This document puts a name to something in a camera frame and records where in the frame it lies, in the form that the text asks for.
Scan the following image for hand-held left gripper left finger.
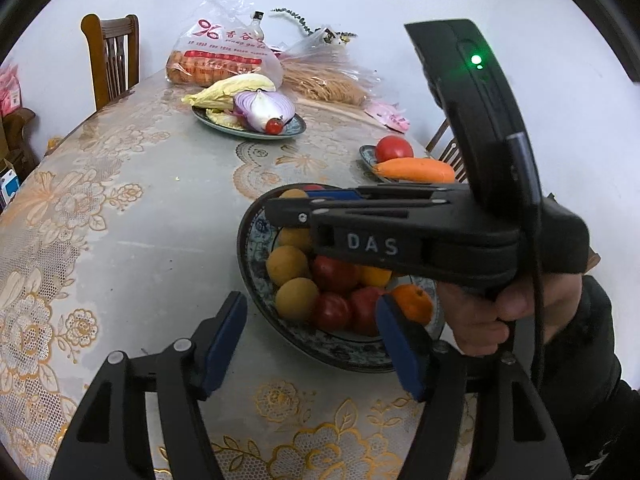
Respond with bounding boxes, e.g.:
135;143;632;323
49;290;249;480

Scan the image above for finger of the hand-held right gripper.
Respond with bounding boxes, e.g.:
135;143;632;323
264;196;432;232
310;184;471;200

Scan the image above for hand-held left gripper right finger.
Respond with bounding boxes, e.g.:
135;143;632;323
375;294;573;480

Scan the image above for small yellow pear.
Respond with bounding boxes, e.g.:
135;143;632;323
277;226;315;253

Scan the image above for large yellowish orange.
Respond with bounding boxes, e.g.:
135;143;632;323
359;266;393;289

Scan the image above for small red apple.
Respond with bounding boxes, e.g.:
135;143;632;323
314;291;352;332

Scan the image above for large blue patterned plate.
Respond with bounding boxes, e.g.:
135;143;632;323
236;183;446;373

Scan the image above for person's right forearm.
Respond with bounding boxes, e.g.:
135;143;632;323
510;275;640;480

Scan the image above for person's right hand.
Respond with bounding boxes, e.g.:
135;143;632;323
436;272;583;356

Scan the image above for carrot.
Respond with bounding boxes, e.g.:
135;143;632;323
373;157;457;183

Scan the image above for red tomato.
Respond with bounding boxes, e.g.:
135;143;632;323
375;135;415;163

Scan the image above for small blue plate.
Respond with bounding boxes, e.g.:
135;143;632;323
191;105;307;140
359;144;401;183

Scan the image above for wooden chair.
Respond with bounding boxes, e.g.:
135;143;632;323
425;117;468;183
81;14;141;112

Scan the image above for pink packets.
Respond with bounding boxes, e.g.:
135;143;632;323
364;100;412;133

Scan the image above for halved red onion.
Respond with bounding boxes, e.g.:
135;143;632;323
233;90;297;132

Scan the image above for bagged dried noodles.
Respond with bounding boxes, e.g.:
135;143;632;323
277;35;378;107

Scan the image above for napa cabbage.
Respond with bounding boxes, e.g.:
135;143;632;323
181;74;276;128

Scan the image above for bagged sliced bread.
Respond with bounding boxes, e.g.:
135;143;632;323
166;0;284;92

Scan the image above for green leafy garland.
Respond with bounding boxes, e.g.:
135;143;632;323
270;7;358;41

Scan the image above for blue white milk carton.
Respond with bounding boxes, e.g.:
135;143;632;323
0;169;22;208

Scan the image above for pink snack packet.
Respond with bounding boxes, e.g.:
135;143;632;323
0;64;24;118

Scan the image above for black cable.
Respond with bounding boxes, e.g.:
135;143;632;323
505;132;548;393

